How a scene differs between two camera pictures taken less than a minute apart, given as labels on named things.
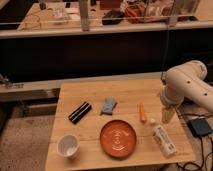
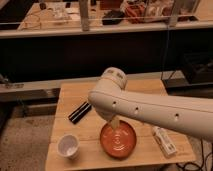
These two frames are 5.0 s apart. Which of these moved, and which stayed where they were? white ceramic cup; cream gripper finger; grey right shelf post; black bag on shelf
Moved: cream gripper finger
Stayed: black bag on shelf; white ceramic cup; grey right shelf post
